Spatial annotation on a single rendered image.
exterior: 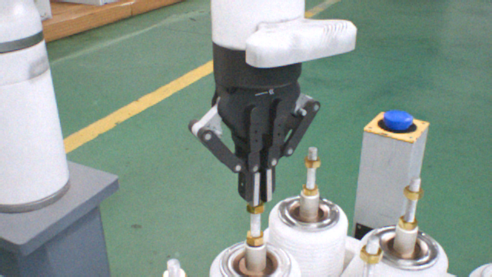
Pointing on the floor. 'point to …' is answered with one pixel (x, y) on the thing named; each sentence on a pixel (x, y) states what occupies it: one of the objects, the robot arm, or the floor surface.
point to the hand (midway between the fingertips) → (257, 183)
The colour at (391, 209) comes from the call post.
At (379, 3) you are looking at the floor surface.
